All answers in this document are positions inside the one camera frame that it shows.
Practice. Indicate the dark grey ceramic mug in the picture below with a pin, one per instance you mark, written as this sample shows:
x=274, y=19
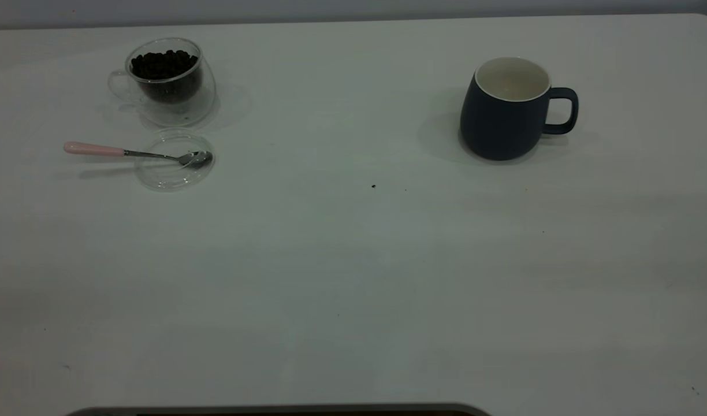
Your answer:
x=498, y=127

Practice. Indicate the clear round glass lid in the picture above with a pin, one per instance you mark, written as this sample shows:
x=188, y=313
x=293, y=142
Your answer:
x=168, y=178

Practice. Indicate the dark coffee beans pile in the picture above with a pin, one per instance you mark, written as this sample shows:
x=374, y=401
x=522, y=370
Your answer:
x=163, y=63

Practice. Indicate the clear double-wall glass cup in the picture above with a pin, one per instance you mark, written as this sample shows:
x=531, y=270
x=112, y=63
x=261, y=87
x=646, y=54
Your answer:
x=183, y=112

